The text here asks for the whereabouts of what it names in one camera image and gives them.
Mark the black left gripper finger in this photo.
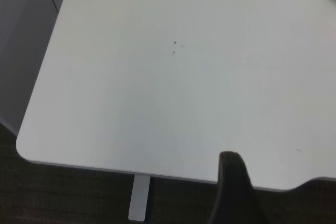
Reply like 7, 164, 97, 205
208, 151, 269, 224

